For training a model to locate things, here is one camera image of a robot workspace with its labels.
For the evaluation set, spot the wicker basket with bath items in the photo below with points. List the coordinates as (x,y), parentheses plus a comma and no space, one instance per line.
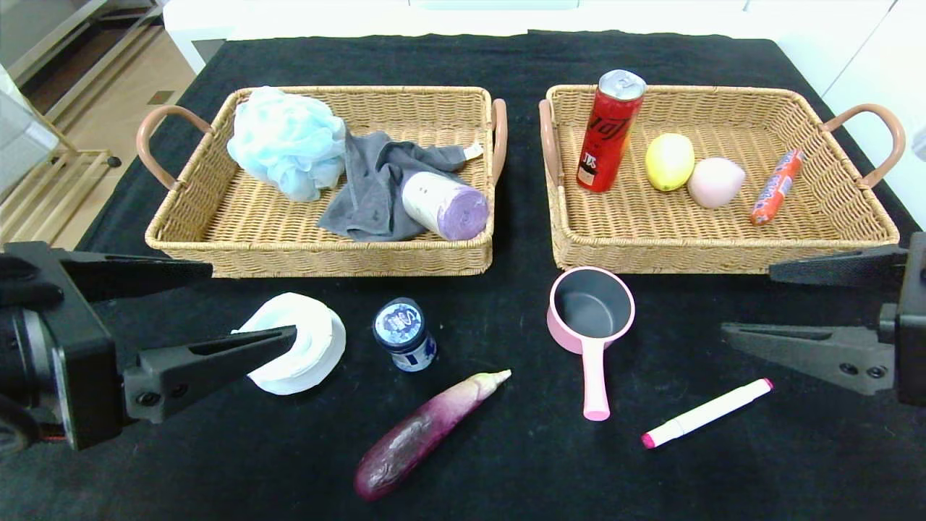
(275,217)

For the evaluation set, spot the pink saucepan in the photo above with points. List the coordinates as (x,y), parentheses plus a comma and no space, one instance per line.
(595,383)

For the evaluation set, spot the white marker with pink caps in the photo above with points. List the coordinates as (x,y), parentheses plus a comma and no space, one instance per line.
(705,414)

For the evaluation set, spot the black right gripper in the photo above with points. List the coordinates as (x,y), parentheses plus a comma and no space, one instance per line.
(913,318)

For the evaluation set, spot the blue lidded gum jar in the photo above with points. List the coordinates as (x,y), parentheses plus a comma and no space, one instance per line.
(404,333)

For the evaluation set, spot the white desk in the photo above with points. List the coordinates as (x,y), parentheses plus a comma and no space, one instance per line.
(202,22)

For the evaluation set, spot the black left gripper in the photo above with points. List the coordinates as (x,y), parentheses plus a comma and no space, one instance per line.
(81,340)

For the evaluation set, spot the wooden rack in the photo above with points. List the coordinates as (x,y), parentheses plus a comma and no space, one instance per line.
(83,153)

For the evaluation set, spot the light blue bath pouf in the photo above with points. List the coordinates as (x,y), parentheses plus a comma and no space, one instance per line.
(289,145)

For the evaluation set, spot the grey cloth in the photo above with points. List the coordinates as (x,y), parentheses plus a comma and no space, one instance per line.
(369,195)

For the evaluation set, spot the purple garbage bag roll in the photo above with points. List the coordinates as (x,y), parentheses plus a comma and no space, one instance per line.
(441,206)

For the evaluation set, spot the wicker basket with food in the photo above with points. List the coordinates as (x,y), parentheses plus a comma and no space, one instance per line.
(651,231)

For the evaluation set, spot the red wrapped sausage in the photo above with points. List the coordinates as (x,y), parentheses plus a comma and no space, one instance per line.
(775,189)

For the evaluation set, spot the yellow lemon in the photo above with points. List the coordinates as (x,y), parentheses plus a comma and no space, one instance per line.
(669,163)

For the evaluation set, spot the purple eggplant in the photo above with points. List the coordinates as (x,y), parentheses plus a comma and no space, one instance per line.
(412,441)

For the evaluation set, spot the red drink can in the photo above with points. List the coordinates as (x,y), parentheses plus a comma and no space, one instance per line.
(608,137)

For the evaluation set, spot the black table cloth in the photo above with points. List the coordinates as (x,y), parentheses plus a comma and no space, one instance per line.
(506,463)

